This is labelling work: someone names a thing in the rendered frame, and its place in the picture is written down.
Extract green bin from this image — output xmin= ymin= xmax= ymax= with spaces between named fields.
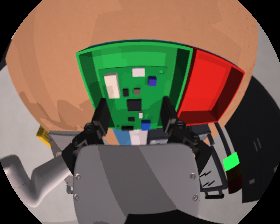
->
xmin=75 ymin=40 xmax=193 ymax=111

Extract green circuit board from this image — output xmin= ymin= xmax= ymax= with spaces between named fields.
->
xmin=98 ymin=66 xmax=168 ymax=131

